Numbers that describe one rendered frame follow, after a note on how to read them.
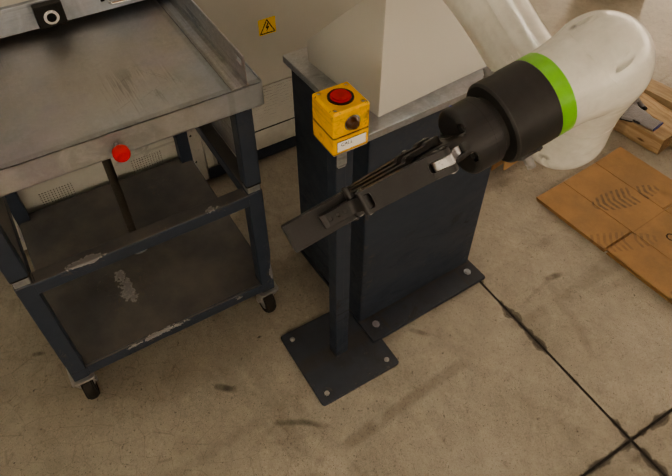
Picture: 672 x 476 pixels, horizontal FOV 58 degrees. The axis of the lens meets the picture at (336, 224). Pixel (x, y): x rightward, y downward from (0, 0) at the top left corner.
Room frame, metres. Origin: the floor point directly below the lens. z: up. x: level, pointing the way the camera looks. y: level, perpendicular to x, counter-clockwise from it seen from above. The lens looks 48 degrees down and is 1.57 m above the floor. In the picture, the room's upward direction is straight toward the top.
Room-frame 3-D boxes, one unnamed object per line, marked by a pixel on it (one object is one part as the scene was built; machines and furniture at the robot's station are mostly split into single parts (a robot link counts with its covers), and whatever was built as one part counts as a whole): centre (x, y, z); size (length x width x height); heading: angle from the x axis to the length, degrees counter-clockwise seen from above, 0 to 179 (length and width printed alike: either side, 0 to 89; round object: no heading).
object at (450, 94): (1.26, -0.16, 0.74); 0.46 x 0.36 x 0.02; 123
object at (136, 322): (1.17, 0.59, 0.46); 0.64 x 0.58 x 0.66; 31
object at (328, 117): (0.91, -0.01, 0.85); 0.08 x 0.08 x 0.10; 31
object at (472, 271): (1.26, -0.16, 0.01); 0.50 x 0.44 x 0.02; 33
